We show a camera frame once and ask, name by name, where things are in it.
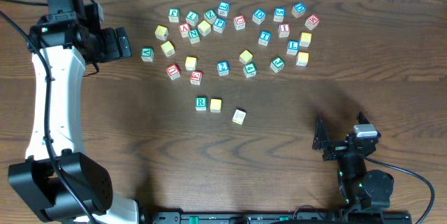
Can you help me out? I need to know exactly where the green B letter block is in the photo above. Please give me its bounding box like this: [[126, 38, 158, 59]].
[[232, 109, 247, 125]]

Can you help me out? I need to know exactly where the green R letter block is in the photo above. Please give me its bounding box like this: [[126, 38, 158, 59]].
[[195, 97, 207, 111]]

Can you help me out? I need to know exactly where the yellow O letter block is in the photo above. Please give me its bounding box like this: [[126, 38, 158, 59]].
[[210, 98, 222, 113]]

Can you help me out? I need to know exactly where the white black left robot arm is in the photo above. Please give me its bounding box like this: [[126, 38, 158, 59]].
[[8, 6, 146, 223]]

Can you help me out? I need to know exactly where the green V letter block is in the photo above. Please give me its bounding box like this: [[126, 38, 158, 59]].
[[140, 47, 154, 62]]

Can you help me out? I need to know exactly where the yellow far left block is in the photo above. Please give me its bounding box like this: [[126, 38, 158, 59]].
[[154, 25, 169, 40]]

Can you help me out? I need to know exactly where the yellow S letter block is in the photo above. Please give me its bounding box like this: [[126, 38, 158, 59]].
[[161, 41, 175, 57]]

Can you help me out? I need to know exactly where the red U block lower left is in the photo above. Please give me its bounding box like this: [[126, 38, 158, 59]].
[[166, 64, 181, 80]]

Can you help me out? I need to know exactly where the red u block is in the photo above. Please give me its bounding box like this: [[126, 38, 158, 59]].
[[233, 15, 246, 30], [166, 64, 181, 80]]

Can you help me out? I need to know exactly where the red A letter block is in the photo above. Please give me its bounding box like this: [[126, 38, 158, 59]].
[[179, 23, 191, 38]]

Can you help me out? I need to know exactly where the yellow C letter block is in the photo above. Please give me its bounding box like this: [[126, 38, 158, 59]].
[[185, 57, 197, 71]]

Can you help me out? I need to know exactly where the green N letter block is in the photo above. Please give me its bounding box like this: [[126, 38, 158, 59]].
[[188, 29, 200, 44]]

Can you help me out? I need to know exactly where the green L letter block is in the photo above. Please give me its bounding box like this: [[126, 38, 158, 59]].
[[186, 10, 199, 27]]

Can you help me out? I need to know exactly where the red E letter block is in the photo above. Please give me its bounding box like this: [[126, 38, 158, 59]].
[[190, 70, 203, 85]]

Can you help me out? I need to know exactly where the yellow right lower block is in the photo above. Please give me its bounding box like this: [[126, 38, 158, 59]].
[[296, 52, 309, 66]]

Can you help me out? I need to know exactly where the yellow block near P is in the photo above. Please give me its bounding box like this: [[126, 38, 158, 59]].
[[197, 20, 211, 36]]

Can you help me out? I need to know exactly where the green J letter block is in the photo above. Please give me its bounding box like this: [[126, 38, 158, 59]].
[[270, 57, 285, 73]]

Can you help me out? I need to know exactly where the blue L letter block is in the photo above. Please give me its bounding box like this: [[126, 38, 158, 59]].
[[286, 40, 299, 55]]

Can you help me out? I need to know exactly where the green Z letter block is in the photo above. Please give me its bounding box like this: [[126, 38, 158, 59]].
[[204, 9, 217, 24]]

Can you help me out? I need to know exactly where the blue P letter block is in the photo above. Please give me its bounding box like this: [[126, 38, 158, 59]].
[[213, 18, 226, 33]]

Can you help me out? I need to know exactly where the green 4 number block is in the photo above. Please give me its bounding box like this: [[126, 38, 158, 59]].
[[243, 62, 257, 78]]

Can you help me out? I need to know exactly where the yellow right upper block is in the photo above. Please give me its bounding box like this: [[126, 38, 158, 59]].
[[299, 32, 312, 47]]

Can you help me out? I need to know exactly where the blue 2 number block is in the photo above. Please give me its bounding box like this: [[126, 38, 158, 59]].
[[217, 61, 229, 76]]

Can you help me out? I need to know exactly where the blue top letter block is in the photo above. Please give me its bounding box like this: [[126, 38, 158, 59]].
[[218, 1, 230, 17]]

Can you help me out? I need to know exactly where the red M letter block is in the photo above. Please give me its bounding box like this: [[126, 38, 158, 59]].
[[305, 14, 320, 30]]

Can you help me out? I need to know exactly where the yellow block near B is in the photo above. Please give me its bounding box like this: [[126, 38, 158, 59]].
[[240, 50, 253, 65]]

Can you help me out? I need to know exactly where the red I letter block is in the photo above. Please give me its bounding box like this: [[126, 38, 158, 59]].
[[278, 23, 291, 38]]

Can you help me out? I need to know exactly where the blue T letter block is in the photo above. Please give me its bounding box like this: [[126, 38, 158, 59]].
[[258, 30, 272, 46]]

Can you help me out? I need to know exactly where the red U block upper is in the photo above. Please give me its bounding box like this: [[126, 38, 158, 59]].
[[233, 15, 246, 30]]

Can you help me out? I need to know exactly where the blue 5 number block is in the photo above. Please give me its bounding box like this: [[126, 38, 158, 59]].
[[273, 7, 286, 22]]

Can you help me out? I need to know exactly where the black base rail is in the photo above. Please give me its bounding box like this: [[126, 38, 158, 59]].
[[138, 205, 412, 224]]

